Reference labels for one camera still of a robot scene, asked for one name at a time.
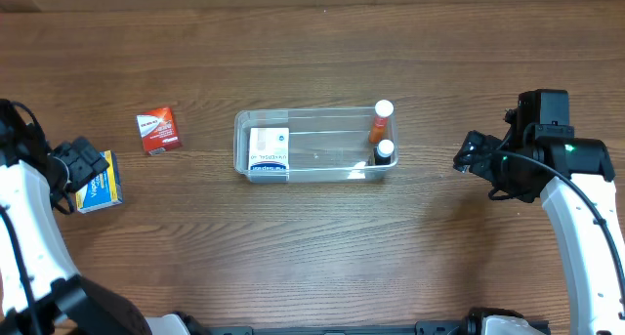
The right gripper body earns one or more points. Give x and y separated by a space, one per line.
484 162

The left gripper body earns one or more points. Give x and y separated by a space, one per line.
70 171

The blue yellow VapoDrops box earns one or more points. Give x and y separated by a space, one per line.
104 190

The red medicine box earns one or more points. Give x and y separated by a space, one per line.
158 130

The dark bottle white cap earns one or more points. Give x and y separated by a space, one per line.
383 152

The orange bottle white cap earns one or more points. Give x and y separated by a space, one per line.
383 109

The white Hansaplast plaster box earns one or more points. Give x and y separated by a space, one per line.
268 155

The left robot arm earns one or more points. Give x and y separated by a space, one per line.
41 286

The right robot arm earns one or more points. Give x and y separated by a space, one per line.
540 158

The clear plastic container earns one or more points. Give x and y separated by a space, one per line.
325 144

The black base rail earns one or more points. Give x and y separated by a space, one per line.
436 327

